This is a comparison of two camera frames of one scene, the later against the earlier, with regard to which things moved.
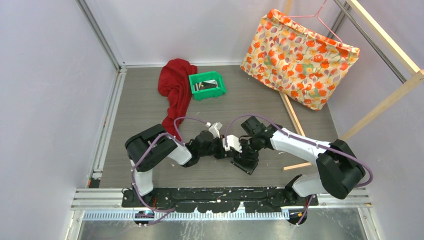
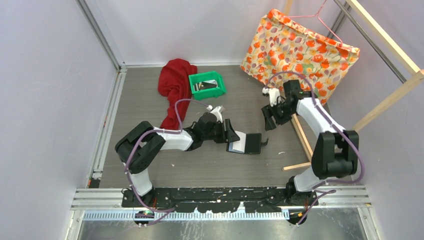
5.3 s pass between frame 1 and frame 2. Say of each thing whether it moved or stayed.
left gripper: moved
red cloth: stayed
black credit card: stayed
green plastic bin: stayed
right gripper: moved
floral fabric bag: stayed
